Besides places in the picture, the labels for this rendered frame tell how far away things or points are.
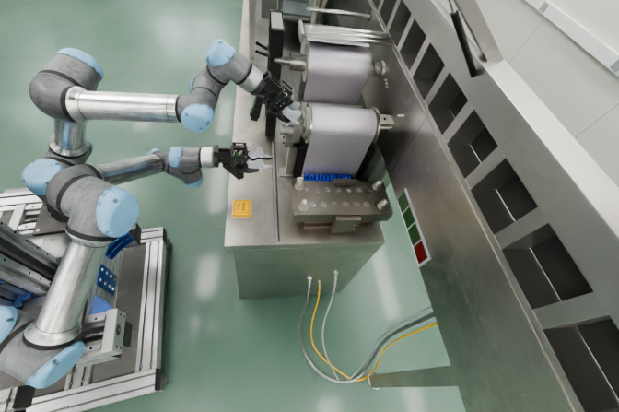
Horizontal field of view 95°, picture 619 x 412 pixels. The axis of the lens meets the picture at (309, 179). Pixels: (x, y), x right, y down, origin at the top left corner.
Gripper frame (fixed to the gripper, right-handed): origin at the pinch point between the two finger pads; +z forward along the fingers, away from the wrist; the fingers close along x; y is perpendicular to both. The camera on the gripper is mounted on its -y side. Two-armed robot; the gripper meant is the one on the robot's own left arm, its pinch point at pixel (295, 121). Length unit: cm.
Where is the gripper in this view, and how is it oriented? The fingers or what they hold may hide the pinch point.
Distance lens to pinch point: 103.3
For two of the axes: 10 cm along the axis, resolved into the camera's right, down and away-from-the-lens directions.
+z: 6.5, 3.9, 6.6
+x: -1.0, -8.1, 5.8
